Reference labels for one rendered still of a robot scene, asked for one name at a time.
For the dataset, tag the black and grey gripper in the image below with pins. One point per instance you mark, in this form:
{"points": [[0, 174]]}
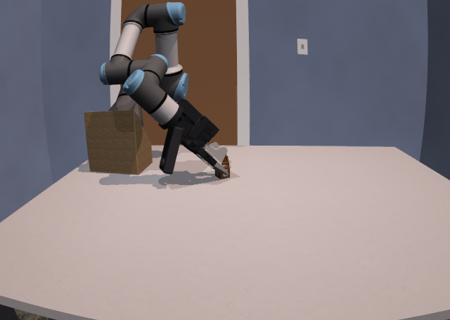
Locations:
{"points": [[198, 130]]}

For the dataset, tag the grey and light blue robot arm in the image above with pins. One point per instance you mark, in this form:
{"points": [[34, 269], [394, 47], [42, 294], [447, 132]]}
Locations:
{"points": [[147, 84]]}

